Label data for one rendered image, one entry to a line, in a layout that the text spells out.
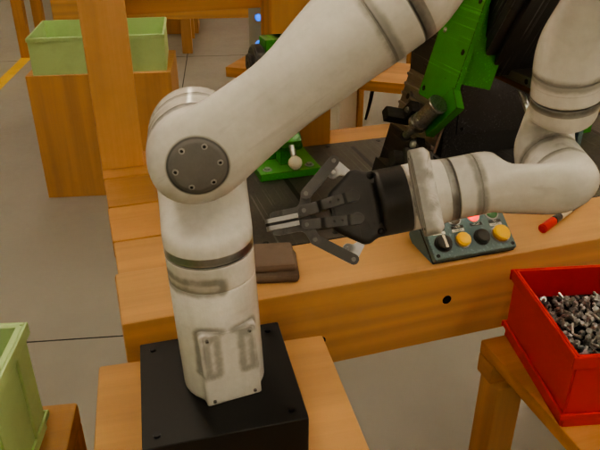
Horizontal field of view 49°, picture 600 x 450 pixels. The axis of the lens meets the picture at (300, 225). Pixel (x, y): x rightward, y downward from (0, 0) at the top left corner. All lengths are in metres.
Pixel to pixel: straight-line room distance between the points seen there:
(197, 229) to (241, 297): 0.09
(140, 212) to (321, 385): 0.56
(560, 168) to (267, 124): 0.32
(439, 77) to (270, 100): 0.74
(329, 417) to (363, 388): 1.32
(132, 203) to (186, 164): 0.76
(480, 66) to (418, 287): 0.43
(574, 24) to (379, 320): 0.58
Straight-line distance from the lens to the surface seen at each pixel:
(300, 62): 0.57
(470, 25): 1.24
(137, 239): 1.20
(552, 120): 0.73
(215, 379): 0.73
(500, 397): 1.12
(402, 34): 0.59
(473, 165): 0.74
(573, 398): 0.96
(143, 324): 0.96
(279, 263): 1.01
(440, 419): 2.12
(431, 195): 0.68
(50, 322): 2.61
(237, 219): 0.67
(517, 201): 0.75
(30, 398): 0.93
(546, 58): 0.70
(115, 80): 1.44
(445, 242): 1.07
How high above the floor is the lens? 1.46
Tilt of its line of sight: 28 degrees down
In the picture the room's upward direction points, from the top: straight up
